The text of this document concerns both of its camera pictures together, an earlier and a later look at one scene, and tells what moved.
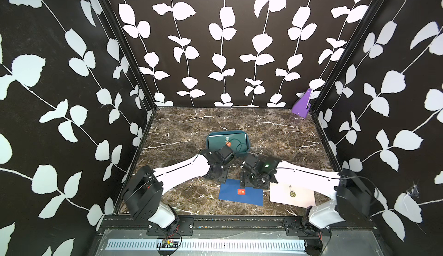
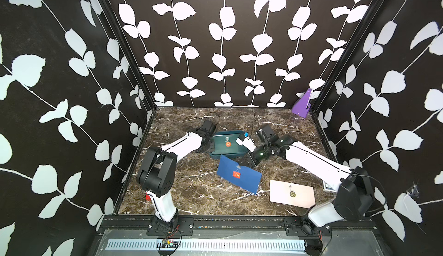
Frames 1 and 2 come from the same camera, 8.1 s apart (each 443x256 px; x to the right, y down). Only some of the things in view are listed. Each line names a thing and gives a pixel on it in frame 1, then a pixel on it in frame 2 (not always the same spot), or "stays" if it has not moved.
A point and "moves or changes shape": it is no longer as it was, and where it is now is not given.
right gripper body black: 250,181 to 259,155
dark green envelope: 237,142 stays
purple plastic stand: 303,105 stays
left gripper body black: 221,175 to 203,149
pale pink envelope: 291,195 stays
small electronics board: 169,244 stays
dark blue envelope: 231,190 moves or changes shape
